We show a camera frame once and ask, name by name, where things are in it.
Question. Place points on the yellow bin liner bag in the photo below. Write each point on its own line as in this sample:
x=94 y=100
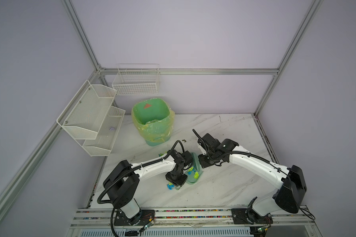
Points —
x=154 y=127

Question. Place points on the white wire basket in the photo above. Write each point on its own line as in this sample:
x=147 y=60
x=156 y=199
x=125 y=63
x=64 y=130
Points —
x=137 y=79

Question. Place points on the white mesh shelf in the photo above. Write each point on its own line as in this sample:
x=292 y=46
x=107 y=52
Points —
x=85 y=114
x=102 y=146

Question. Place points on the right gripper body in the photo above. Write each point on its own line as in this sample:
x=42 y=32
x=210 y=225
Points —
x=205 y=159

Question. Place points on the green trash bin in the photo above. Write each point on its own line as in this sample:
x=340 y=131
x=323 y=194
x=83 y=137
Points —
x=152 y=118

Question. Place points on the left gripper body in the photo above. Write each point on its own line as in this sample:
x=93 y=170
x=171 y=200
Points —
x=175 y=178

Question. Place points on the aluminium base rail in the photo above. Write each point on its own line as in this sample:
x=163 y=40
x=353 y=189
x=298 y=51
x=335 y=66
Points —
x=191 y=222

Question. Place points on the lower white mesh shelf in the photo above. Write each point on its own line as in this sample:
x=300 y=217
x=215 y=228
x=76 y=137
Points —
x=102 y=146

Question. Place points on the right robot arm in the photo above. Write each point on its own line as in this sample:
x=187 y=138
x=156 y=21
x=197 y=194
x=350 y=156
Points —
x=288 y=182

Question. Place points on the upper white mesh shelf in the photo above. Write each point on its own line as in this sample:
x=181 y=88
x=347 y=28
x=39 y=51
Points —
x=85 y=114

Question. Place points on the green plastic dustpan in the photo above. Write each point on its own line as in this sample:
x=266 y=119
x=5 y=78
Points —
x=197 y=166

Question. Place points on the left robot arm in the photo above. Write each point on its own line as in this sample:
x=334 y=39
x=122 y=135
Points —
x=121 y=184

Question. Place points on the aluminium frame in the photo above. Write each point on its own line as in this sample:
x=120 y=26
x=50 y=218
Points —
x=17 y=184

